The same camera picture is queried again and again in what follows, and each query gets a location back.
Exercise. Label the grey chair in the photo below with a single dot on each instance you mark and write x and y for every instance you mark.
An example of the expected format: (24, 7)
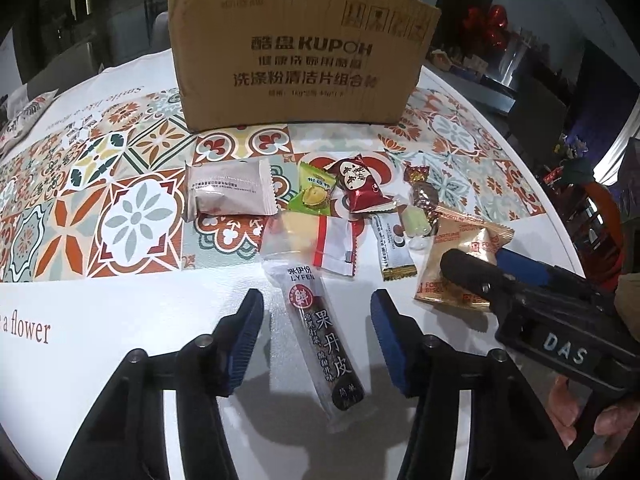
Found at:
(161, 35)

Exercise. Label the cluttered side counter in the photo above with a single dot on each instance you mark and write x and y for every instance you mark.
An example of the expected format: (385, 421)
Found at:
(470, 67)

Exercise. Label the tile-patterned white tablecloth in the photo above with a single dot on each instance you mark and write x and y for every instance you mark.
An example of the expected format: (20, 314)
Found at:
(150, 200)

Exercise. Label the pale pink snack packet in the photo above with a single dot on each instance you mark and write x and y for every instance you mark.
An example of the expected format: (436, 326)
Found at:
(230, 190)

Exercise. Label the person's right hand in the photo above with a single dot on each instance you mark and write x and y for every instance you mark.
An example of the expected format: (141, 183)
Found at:
(615, 435)

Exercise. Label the brown foil-wrapped candy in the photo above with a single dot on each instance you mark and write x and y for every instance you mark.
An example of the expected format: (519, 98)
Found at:
(420, 190)

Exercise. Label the brown cardboard box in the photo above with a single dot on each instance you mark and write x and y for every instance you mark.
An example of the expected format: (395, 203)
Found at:
(305, 55)

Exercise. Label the green durian candy packet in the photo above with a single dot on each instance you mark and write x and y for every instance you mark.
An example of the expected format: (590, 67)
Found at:
(312, 190)

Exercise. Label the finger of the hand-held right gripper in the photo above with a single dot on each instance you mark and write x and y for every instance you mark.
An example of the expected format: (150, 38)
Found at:
(470, 272)
(525, 265)

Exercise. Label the gold biscuit packet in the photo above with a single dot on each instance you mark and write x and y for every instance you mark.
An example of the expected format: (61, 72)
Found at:
(465, 260)

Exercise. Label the clear packet with yellow snack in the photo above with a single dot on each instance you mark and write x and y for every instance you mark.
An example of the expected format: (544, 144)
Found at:
(305, 237)

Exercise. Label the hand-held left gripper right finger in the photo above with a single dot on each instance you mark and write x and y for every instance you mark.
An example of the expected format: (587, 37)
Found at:
(390, 345)

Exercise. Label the red snack packet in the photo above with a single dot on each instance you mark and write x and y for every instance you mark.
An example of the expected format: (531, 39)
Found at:
(362, 185)

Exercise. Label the patterned cushion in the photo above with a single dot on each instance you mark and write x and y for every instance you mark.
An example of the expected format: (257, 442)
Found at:
(25, 115)

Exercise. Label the green candy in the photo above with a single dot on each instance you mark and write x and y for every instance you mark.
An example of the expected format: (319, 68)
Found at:
(415, 225)

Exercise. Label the long dark snack packet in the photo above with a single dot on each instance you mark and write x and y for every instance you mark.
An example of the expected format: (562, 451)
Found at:
(320, 345)

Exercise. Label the red heart balloons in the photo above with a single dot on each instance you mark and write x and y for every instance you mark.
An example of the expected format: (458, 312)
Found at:
(487, 22)

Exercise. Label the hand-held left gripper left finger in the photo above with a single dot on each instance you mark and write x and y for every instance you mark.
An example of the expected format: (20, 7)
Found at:
(244, 340)

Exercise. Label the white and gold snack bar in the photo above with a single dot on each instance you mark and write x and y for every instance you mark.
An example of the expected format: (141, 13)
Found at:
(392, 250)

